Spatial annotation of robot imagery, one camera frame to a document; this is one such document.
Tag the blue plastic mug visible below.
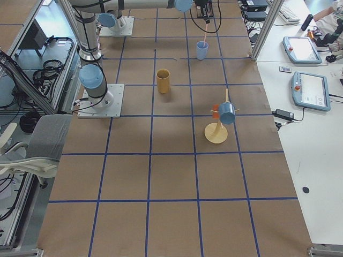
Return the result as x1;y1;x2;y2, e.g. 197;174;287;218
218;102;236;125

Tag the pink chopstick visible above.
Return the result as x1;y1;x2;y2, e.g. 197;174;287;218
203;23;208;48

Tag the grey office chair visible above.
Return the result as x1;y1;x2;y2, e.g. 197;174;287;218
1;114;72;188

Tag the wooden mug tree stand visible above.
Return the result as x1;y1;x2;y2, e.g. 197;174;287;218
204;88;238;144

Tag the orange plastic mug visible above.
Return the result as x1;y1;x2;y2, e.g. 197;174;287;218
211;104;219;119

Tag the white keyboard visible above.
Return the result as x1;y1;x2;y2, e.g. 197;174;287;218
279;3;300;24

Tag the black monitor on floor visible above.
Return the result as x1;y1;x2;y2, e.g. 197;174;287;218
15;19;48;57

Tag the upper teach pendant tablet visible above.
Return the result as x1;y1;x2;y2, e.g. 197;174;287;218
282;36;322;64

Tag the lower teach pendant tablet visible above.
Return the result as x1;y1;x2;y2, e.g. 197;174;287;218
291;71;331;112

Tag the black power adapter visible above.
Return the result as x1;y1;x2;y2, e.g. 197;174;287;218
272;109;294;121

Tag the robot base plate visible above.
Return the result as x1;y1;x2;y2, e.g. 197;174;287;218
98;14;135;37
77;84;125;118

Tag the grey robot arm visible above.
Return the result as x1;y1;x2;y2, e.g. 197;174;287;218
68;0;210;65

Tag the teach pendant tablet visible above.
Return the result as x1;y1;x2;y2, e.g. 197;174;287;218
282;36;322;64
291;71;331;112

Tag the bamboo wooden cup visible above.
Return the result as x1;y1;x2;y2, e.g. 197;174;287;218
156;69;170;94

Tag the light blue plastic cup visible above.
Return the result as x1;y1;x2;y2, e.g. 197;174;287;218
196;41;208;61

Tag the aluminium frame post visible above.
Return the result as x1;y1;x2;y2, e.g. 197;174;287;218
251;0;284;61

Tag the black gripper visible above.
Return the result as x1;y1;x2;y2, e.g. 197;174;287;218
194;0;213;24

